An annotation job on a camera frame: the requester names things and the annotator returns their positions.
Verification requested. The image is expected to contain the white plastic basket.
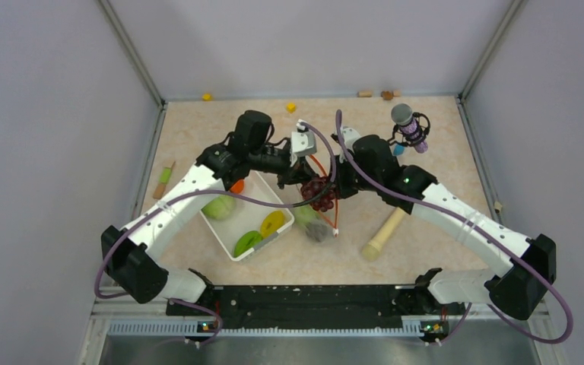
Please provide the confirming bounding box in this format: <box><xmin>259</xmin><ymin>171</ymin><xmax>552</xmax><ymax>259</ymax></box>
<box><xmin>200</xmin><ymin>198</ymin><xmax>295</xmax><ymax>262</ymax></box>

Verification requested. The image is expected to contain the clear zip bag orange zipper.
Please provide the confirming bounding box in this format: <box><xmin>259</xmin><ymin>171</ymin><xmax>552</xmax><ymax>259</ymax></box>
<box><xmin>293</xmin><ymin>154</ymin><xmax>339</xmax><ymax>244</ymax></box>

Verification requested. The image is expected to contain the green and wood stick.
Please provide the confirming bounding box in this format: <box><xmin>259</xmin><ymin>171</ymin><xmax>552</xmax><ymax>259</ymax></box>
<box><xmin>152</xmin><ymin>159</ymin><xmax>176</xmax><ymax>200</ymax></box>

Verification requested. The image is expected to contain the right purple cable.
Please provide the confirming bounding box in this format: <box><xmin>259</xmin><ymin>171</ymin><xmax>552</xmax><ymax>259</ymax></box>
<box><xmin>334</xmin><ymin>109</ymin><xmax>574</xmax><ymax>345</ymax></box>

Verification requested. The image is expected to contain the orange tangerine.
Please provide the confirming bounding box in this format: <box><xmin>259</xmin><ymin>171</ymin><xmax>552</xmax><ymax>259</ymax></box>
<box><xmin>230</xmin><ymin>179</ymin><xmax>245</xmax><ymax>195</ymax></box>

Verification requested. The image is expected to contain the yellow fruit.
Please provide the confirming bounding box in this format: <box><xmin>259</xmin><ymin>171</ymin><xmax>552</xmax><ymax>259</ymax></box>
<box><xmin>259</xmin><ymin>210</ymin><xmax>286</xmax><ymax>238</ymax></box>

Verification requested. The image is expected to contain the pale green cabbage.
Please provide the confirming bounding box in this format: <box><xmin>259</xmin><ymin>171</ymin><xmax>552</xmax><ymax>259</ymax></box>
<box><xmin>202</xmin><ymin>195</ymin><xmax>236</xmax><ymax>221</ymax></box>

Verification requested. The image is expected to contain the red grape bunch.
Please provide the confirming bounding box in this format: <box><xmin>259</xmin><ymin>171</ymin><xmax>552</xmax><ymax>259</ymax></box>
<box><xmin>300</xmin><ymin>176</ymin><xmax>336</xmax><ymax>213</ymax></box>
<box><xmin>304</xmin><ymin>222</ymin><xmax>332</xmax><ymax>243</ymax></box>

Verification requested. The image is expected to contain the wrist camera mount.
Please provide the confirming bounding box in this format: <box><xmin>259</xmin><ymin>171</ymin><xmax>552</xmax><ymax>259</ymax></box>
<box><xmin>331</xmin><ymin>126</ymin><xmax>362</xmax><ymax>151</ymax></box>
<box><xmin>290</xmin><ymin>119</ymin><xmax>317</xmax><ymax>166</ymax></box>

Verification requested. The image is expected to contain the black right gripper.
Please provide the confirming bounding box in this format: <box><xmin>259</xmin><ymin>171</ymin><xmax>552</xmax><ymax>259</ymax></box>
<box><xmin>321</xmin><ymin>151</ymin><xmax>381</xmax><ymax>201</ymax></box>

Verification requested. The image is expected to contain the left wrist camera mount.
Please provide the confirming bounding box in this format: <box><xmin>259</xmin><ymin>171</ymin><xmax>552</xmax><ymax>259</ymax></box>
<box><xmin>290</xmin><ymin>119</ymin><xmax>317</xmax><ymax>166</ymax></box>

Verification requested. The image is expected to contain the cork piece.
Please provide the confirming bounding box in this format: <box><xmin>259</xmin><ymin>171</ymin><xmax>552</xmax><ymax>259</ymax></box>
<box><xmin>357</xmin><ymin>90</ymin><xmax>373</xmax><ymax>98</ymax></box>

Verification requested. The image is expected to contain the green pepper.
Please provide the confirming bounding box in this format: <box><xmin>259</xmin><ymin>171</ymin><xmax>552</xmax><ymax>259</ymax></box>
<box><xmin>233</xmin><ymin>230</ymin><xmax>262</xmax><ymax>258</ymax></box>

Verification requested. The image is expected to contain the microphone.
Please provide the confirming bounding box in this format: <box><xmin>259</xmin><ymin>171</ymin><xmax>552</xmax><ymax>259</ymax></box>
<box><xmin>387</xmin><ymin>103</ymin><xmax>431</xmax><ymax>154</ymax></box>

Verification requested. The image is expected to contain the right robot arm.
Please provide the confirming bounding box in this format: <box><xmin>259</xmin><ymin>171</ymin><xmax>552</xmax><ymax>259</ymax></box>
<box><xmin>332</xmin><ymin>129</ymin><xmax>564</xmax><ymax>320</ymax></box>

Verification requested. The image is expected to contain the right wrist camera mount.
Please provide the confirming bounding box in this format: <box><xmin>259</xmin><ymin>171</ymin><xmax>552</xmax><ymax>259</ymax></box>
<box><xmin>331</xmin><ymin>126</ymin><xmax>362</xmax><ymax>151</ymax></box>

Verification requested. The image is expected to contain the blue toy block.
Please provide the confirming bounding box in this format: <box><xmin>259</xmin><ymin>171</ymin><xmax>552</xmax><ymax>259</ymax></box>
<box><xmin>392</xmin><ymin>144</ymin><xmax>406</xmax><ymax>157</ymax></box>

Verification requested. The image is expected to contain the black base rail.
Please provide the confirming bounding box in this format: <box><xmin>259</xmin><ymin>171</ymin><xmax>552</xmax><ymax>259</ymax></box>
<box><xmin>166</xmin><ymin>284</ymin><xmax>434</xmax><ymax>334</ymax></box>

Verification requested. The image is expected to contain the green apple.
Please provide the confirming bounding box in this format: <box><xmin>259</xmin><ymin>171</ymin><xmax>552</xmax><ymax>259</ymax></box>
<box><xmin>292</xmin><ymin>205</ymin><xmax>318</xmax><ymax>227</ymax></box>

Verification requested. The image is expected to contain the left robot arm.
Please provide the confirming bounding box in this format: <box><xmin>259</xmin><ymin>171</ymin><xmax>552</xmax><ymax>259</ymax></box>
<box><xmin>94</xmin><ymin>110</ymin><xmax>332</xmax><ymax>315</ymax></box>

